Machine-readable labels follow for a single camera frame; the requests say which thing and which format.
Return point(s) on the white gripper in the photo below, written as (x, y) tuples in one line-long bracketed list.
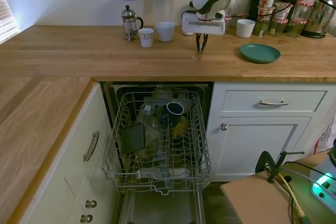
[(204, 27)]

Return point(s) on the white robot base green light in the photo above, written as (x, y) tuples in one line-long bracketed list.
[(324, 190)]

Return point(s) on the steel dishwasher door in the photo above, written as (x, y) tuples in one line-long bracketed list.
[(162, 208)]

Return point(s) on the white ribbed cup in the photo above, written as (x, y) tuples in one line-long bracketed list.
[(188, 33)]

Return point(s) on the small jar red checked lid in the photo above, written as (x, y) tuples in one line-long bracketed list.
[(228, 17)]

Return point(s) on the wide white cup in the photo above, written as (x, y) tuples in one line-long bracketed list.
[(245, 28)]

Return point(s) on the clear pitcher dark blue lid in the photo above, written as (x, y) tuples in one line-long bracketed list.
[(162, 6)]

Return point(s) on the white cup with pattern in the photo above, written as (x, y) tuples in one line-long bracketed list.
[(146, 37)]

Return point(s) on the teal plastic plate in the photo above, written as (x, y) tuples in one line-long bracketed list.
[(260, 53)]

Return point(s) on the green food cup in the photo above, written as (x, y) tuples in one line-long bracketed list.
[(261, 29)]

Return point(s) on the red printed food cup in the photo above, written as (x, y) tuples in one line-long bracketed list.
[(265, 14)]

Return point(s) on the glass french press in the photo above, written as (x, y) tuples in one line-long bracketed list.
[(130, 23)]

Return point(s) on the dark blue mug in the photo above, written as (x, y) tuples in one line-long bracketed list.
[(175, 112)]

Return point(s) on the glass jar red checked lid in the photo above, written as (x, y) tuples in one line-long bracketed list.
[(296, 29), (278, 27)]

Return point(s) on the red white oatmeal cup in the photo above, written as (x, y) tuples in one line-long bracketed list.
[(282, 11)]

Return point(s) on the clear glass jar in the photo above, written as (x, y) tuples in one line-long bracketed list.
[(147, 110)]

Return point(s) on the silver cabinet knob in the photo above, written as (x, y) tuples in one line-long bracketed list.
[(224, 126), (86, 218), (91, 203)]

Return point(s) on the yellow plastic item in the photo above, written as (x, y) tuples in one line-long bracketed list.
[(179, 128)]

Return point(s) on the large jar red checked lid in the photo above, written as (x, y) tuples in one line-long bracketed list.
[(304, 11)]

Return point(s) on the black plastic tray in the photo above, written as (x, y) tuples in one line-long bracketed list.
[(133, 138)]

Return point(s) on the stainless steel electric kettle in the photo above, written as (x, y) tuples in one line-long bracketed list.
[(319, 19)]

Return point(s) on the white cabinet with knob door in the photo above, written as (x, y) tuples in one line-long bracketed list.
[(254, 150)]

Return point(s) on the black table clamp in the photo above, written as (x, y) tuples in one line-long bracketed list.
[(263, 162)]

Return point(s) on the white plastic bag red print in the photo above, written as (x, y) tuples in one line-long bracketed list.
[(325, 134)]

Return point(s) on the light wooden robot table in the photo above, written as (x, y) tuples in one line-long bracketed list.
[(249, 200)]

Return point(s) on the white drawer cabinet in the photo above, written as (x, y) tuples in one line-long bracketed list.
[(78, 176)]

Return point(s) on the white window blinds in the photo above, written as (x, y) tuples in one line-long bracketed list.
[(6, 22)]

